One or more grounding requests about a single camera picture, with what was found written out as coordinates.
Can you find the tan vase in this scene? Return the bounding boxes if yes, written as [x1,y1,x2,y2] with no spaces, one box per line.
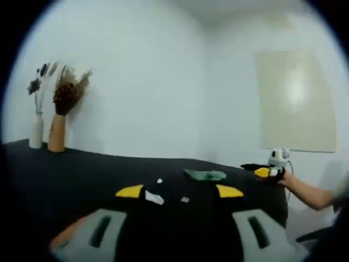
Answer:
[47,114,67,153]

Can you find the black tabletop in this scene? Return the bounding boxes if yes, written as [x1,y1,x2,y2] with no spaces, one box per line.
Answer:
[2,138,290,262]

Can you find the grey dried flowers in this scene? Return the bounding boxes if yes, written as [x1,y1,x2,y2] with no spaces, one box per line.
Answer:
[27,62,59,113]

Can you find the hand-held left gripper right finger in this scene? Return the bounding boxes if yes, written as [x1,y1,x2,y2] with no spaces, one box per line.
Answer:
[215,184,309,262]

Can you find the brown dried flower bunch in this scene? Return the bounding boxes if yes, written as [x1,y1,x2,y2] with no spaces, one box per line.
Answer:
[52,64,94,116]

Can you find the green cloth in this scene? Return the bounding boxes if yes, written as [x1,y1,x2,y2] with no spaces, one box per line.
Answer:
[183,168,211,181]

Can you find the large white paper trash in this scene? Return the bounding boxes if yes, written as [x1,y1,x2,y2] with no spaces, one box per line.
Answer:
[144,189,165,206]

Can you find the person's grey sleeve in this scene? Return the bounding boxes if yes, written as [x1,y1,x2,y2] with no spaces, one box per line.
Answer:
[331,171,349,214]

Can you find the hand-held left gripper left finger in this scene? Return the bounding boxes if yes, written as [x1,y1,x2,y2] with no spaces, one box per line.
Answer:
[51,184,145,262]

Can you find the beige wall panel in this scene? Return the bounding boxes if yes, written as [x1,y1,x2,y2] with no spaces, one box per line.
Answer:
[253,49,337,154]

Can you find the dark chair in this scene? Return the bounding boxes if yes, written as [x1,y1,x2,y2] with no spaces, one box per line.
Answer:
[295,211,349,262]

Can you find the white slim vase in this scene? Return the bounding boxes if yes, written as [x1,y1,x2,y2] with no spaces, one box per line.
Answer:
[28,110,45,150]

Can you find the person's left hand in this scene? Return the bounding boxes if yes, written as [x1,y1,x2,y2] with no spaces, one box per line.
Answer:
[50,217,88,249]

